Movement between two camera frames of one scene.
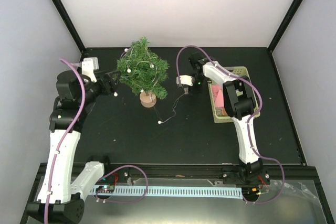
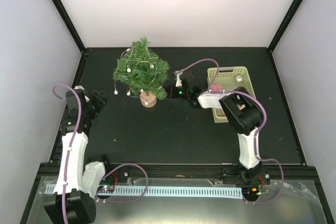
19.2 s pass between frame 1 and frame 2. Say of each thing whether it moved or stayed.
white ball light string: moved
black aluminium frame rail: stayed
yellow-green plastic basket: stayed
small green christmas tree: stayed
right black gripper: moved
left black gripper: moved
